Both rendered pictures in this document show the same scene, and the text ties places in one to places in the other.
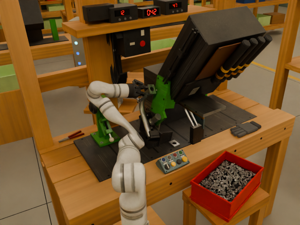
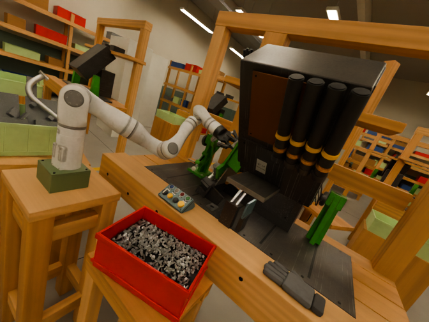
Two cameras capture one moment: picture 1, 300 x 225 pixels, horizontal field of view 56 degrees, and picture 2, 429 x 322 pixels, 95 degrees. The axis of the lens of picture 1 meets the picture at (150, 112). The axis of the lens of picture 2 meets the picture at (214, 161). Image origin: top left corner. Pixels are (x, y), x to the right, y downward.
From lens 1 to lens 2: 1.26 m
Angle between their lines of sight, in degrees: 56
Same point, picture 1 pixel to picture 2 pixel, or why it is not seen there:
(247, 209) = (117, 295)
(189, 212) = not seen: hidden behind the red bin
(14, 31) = (206, 70)
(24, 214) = not seen: hidden behind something
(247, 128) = (292, 284)
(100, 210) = (113, 167)
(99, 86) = (198, 108)
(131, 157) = (113, 113)
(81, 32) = (228, 78)
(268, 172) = not seen: outside the picture
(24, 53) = (203, 86)
